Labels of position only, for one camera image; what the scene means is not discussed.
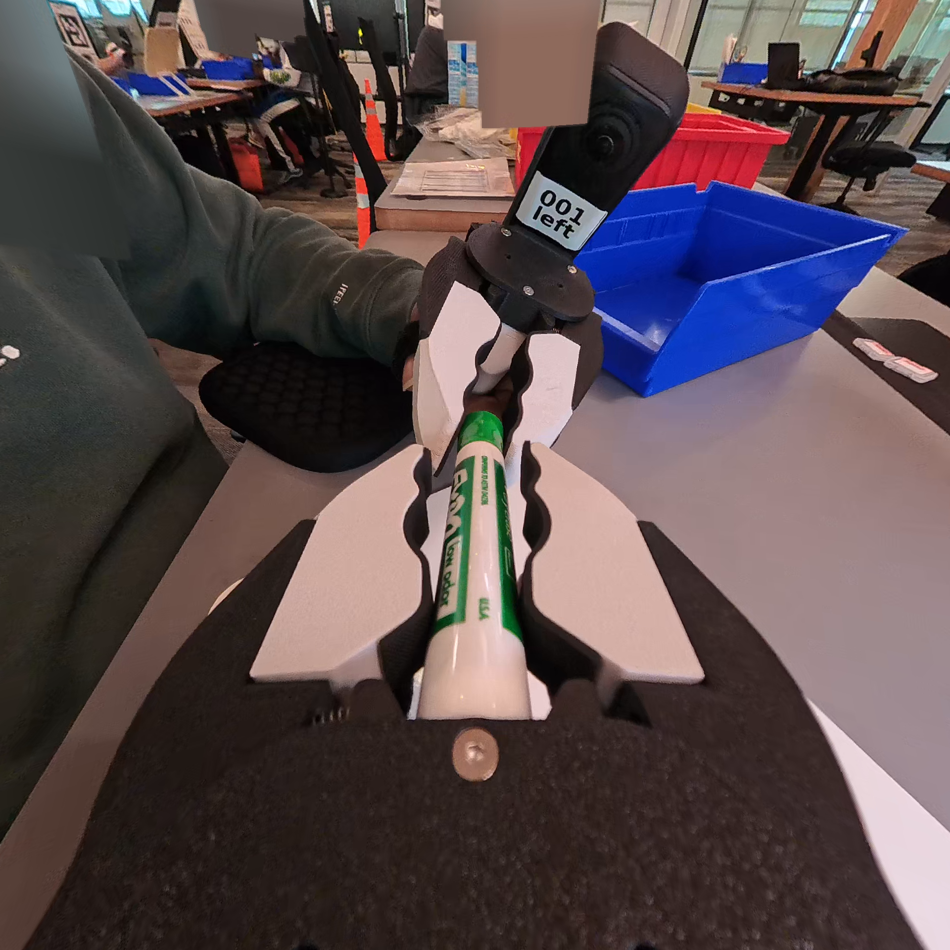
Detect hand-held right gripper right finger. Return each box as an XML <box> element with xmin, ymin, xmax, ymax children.
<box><xmin>517</xmin><ymin>441</ymin><xmax>706</xmax><ymax>702</ymax></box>

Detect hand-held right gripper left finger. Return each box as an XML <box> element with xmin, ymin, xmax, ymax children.
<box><xmin>250</xmin><ymin>444</ymin><xmax>436</xmax><ymax>704</ymax></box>

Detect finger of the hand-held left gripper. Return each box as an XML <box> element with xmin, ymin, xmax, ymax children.
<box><xmin>508</xmin><ymin>334</ymin><xmax>583</xmax><ymax>451</ymax></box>
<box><xmin>412</xmin><ymin>278</ymin><xmax>504</xmax><ymax>463</ymax></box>

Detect green dry erase marker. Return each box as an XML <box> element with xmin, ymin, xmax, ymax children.
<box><xmin>416</xmin><ymin>444</ymin><xmax>534</xmax><ymax>721</ymax></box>

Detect blue plastic bin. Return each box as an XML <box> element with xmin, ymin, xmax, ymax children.
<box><xmin>575</xmin><ymin>180</ymin><xmax>910</xmax><ymax>398</ymax></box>

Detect white whiteboard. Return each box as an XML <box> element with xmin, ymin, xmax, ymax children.
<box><xmin>208</xmin><ymin>482</ymin><xmax>950</xmax><ymax>950</ymax></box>

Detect person's left hand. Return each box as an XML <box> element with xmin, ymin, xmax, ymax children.
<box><xmin>392</xmin><ymin>319</ymin><xmax>426</xmax><ymax>393</ymax></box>

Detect red plastic bin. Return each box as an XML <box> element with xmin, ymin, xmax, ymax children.
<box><xmin>516</xmin><ymin>111</ymin><xmax>791</xmax><ymax>194</ymax></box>

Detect wooden background desk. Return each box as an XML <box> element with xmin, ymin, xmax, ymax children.
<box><xmin>701</xmin><ymin>80</ymin><xmax>932</xmax><ymax>203</ymax></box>
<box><xmin>911</xmin><ymin>159</ymin><xmax>950</xmax><ymax>220</ymax></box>
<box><xmin>373</xmin><ymin>137</ymin><xmax>521</xmax><ymax>233</ymax></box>

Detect pile of clear plastic bags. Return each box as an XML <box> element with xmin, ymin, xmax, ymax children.
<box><xmin>414</xmin><ymin>107</ymin><xmax>519</xmax><ymax>159</ymax></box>

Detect white paper sheets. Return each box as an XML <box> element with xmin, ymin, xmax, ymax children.
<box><xmin>389</xmin><ymin>159</ymin><xmax>516</xmax><ymax>200</ymax></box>

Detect orange traffic cone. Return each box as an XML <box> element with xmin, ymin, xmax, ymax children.
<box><xmin>351</xmin><ymin>152</ymin><xmax>372</xmax><ymax>249</ymax></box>
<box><xmin>361</xmin><ymin>78</ymin><xmax>389</xmax><ymax>164</ymax></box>

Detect black bag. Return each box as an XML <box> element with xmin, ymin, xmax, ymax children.
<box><xmin>805</xmin><ymin>67</ymin><xmax>903</xmax><ymax>97</ymax></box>

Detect black office chair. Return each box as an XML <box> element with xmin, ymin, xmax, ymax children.
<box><xmin>820</xmin><ymin>111</ymin><xmax>920</xmax><ymax>216</ymax></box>

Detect black display screen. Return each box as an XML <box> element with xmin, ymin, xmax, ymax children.
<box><xmin>327</xmin><ymin>0</ymin><xmax>428</xmax><ymax>56</ymax></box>

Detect wooden pillar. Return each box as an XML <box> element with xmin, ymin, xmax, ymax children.
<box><xmin>846</xmin><ymin>0</ymin><xmax>921</xmax><ymax>71</ymax></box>

